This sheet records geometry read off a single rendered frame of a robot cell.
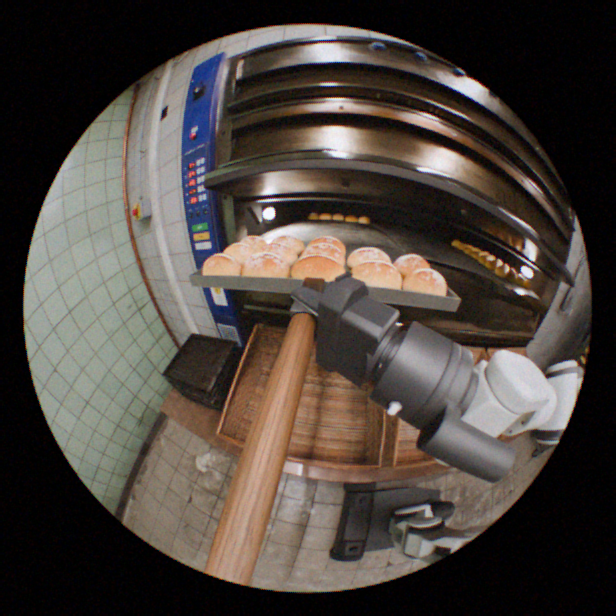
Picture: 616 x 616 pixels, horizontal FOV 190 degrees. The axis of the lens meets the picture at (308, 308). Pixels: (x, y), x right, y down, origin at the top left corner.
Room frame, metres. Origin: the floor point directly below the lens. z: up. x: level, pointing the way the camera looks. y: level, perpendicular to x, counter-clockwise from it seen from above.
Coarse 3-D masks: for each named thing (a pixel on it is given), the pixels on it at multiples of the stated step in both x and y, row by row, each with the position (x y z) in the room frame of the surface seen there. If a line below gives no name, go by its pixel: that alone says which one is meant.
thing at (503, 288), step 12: (432, 264) 0.45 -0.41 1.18; (444, 264) 0.48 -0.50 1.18; (444, 276) 0.44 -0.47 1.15; (456, 276) 0.43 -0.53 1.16; (468, 276) 0.41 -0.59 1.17; (480, 276) 0.42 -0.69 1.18; (492, 288) 0.38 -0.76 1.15; (504, 288) 0.36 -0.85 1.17; (528, 300) 0.30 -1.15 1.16; (540, 300) 0.28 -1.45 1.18
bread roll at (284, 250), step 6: (264, 246) 0.37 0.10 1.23; (270, 246) 0.36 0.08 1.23; (276, 246) 0.36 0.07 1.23; (282, 246) 0.36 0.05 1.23; (288, 246) 0.37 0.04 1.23; (258, 252) 0.37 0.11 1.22; (276, 252) 0.35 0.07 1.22; (282, 252) 0.35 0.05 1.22; (288, 252) 0.36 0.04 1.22; (294, 252) 0.37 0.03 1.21; (288, 258) 0.35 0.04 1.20; (294, 258) 0.36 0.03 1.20; (288, 264) 0.35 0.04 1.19
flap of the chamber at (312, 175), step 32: (320, 160) 0.38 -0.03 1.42; (352, 160) 0.37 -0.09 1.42; (224, 192) 0.52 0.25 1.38; (256, 192) 0.57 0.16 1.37; (288, 192) 0.59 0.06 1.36; (352, 192) 0.54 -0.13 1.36; (384, 192) 0.47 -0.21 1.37; (416, 192) 0.40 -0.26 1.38; (448, 192) 0.32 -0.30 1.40; (480, 224) 0.41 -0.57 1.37; (512, 224) 0.27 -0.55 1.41; (544, 256) 0.23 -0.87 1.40
